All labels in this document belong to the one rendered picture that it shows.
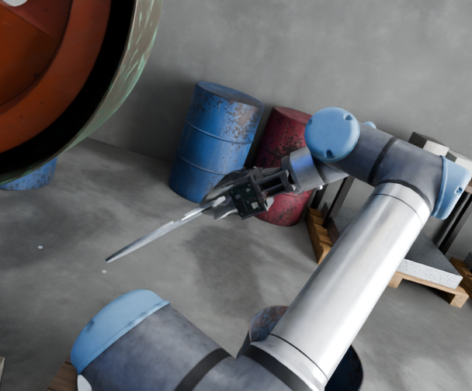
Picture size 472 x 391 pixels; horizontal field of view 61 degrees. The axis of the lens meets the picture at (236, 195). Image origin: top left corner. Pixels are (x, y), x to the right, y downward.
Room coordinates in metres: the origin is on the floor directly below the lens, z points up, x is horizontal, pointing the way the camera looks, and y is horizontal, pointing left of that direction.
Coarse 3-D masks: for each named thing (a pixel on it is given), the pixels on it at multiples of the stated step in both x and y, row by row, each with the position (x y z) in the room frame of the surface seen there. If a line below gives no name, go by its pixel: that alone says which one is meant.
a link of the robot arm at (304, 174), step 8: (296, 152) 0.69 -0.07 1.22; (304, 152) 0.68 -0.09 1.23; (288, 160) 0.69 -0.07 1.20; (296, 160) 0.67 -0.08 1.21; (304, 160) 0.67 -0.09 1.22; (312, 160) 0.66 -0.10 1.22; (296, 168) 0.66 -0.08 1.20; (304, 168) 0.66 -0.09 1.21; (312, 168) 0.66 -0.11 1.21; (296, 176) 0.66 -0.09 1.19; (304, 176) 0.66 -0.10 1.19; (312, 176) 0.66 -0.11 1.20; (304, 184) 0.66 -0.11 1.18; (312, 184) 0.66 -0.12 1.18; (320, 184) 0.67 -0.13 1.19
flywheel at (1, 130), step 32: (0, 0) 0.70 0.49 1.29; (32, 0) 0.69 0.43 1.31; (64, 0) 0.69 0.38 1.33; (96, 0) 0.66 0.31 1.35; (128, 0) 0.76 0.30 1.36; (0, 32) 0.68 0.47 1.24; (32, 32) 0.69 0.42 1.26; (64, 32) 0.68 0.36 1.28; (96, 32) 0.67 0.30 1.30; (0, 64) 0.68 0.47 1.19; (32, 64) 0.69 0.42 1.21; (64, 64) 0.66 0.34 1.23; (96, 64) 0.68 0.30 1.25; (0, 96) 0.68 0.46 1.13; (32, 96) 0.66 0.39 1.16; (64, 96) 0.66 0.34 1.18; (0, 128) 0.65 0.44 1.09; (32, 128) 0.66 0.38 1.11
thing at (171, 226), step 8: (216, 200) 0.75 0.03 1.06; (200, 208) 0.70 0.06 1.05; (192, 216) 0.75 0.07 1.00; (168, 224) 0.65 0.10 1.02; (176, 224) 0.71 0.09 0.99; (152, 232) 0.64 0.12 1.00; (160, 232) 0.65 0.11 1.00; (136, 240) 0.64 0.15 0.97; (144, 240) 0.65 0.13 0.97; (128, 248) 0.64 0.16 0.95; (136, 248) 0.80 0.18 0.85; (112, 256) 0.65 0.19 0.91; (120, 256) 0.75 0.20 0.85
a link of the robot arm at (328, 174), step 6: (372, 126) 0.66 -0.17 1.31; (312, 156) 0.67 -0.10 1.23; (318, 162) 0.66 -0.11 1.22; (318, 168) 0.66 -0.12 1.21; (324, 168) 0.65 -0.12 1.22; (330, 168) 0.65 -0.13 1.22; (324, 174) 0.66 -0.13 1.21; (330, 174) 0.66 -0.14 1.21; (336, 174) 0.66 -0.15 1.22; (342, 174) 0.66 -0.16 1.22; (324, 180) 0.66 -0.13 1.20; (330, 180) 0.67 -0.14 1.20; (336, 180) 0.68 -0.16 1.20
